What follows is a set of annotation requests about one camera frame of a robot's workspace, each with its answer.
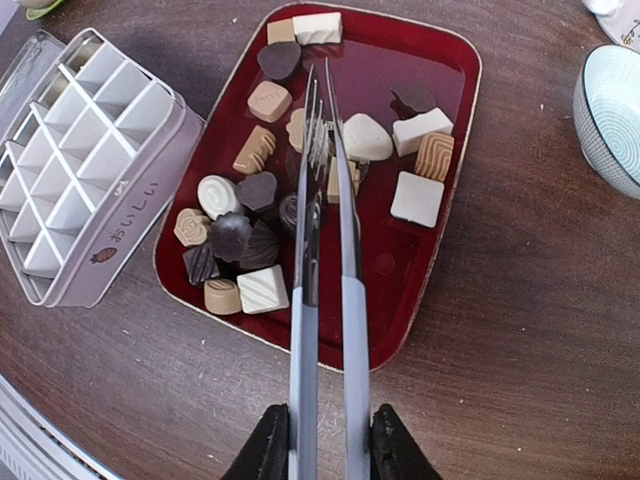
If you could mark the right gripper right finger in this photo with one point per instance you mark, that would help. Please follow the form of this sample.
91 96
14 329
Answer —
395 455

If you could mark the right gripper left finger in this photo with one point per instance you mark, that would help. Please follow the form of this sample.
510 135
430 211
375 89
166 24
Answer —
265 454

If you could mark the white metal tongs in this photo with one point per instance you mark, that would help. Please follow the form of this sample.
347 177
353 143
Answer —
327 273

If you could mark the lilac tin box with dividers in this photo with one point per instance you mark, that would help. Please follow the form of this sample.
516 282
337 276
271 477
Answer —
93 149

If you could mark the tan sweet chocolate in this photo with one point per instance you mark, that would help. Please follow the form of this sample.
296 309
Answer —
269 101

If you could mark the dark shell chocolate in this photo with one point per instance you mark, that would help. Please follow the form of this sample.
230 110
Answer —
279 61

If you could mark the blue spiral patterned bowl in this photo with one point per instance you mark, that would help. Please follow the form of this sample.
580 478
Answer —
606 116

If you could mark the green saucer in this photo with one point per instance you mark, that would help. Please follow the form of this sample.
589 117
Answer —
40 9

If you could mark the front aluminium rail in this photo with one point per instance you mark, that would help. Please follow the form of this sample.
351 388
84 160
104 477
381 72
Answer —
33 448

